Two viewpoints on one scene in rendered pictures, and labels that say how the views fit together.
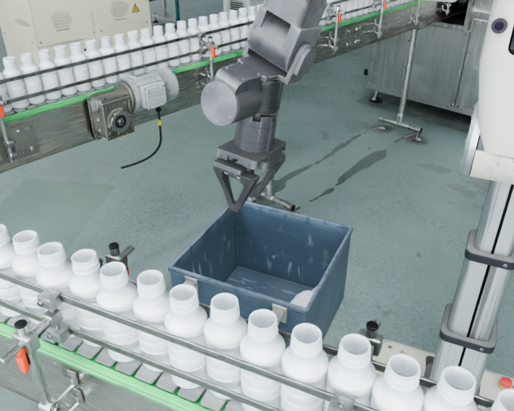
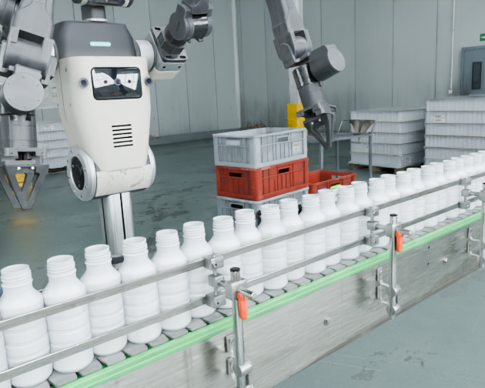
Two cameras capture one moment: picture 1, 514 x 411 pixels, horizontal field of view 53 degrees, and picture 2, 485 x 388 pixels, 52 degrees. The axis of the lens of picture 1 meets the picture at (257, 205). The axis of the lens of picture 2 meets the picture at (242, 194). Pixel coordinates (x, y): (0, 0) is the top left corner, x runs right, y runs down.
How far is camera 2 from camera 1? 0.65 m
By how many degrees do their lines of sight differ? 63
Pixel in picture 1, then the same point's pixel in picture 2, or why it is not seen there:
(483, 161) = (103, 178)
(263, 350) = (147, 262)
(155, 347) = (41, 344)
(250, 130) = (25, 128)
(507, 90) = (102, 124)
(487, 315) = not seen: hidden behind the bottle
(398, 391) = (230, 232)
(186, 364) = (85, 330)
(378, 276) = not seen: outside the picture
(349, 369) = (200, 239)
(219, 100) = (25, 88)
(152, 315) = (36, 300)
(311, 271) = not seen: outside the picture
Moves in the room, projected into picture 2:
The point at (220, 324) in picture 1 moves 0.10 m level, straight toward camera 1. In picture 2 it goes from (105, 264) to (165, 269)
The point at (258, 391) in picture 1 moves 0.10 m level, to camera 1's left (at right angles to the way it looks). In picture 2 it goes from (152, 305) to (112, 333)
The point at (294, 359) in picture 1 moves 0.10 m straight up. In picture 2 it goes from (168, 254) to (164, 194)
